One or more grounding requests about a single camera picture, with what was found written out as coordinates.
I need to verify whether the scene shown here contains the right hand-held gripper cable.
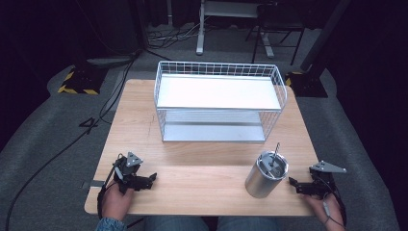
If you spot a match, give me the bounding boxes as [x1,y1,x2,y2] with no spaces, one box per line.
[316,175,348,229]

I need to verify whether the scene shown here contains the black yellow striped stand base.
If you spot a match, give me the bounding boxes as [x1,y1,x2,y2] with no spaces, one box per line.
[284,70,330,99]
[57,64,110,96]

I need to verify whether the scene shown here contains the silver metal tumbler cup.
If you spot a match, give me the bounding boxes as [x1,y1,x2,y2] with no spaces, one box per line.
[244,150,290,199]

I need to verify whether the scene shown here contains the black slanted stand pole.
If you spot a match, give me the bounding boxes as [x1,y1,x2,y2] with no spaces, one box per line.
[299,0,353,73]

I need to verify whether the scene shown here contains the bundle of floor cables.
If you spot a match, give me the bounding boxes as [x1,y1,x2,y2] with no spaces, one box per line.
[146,15,213,51]

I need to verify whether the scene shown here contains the black folding chair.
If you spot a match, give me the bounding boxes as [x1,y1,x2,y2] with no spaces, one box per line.
[244,2,306,66]

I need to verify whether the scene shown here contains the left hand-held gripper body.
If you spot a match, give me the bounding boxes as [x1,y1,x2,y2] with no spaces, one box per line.
[112,151,146,194]

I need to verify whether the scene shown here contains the hand-held gripper cable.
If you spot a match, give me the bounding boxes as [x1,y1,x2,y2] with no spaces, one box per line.
[316,175,348,229]
[96,153,124,220]

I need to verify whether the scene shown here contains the person's right hand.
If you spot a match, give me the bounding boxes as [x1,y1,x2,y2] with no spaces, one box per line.
[302,192,346,231]

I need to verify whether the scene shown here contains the person's left hand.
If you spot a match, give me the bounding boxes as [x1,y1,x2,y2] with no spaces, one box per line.
[101,183,135,222]

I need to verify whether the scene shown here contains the metal spoon in cup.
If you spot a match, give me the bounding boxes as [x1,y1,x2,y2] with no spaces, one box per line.
[270,141,281,168]

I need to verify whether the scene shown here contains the white wire shelf rack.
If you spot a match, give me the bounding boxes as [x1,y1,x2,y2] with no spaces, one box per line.
[153,60,289,143]

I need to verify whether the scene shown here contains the white metal desk frame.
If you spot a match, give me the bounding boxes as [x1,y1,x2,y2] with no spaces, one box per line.
[195,0,277,60]

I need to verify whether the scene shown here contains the left hand-held gripper cable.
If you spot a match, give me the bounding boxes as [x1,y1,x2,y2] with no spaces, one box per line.
[96,153,124,220]

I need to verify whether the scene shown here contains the person's legs in jeans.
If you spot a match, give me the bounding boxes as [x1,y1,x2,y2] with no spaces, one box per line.
[143,216,281,231]

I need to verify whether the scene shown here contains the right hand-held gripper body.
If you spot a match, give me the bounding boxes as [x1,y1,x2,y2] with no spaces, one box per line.
[302,160,347,197]

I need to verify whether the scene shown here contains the long black floor cable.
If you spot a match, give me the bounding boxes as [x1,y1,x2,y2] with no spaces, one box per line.
[4,52,140,231]

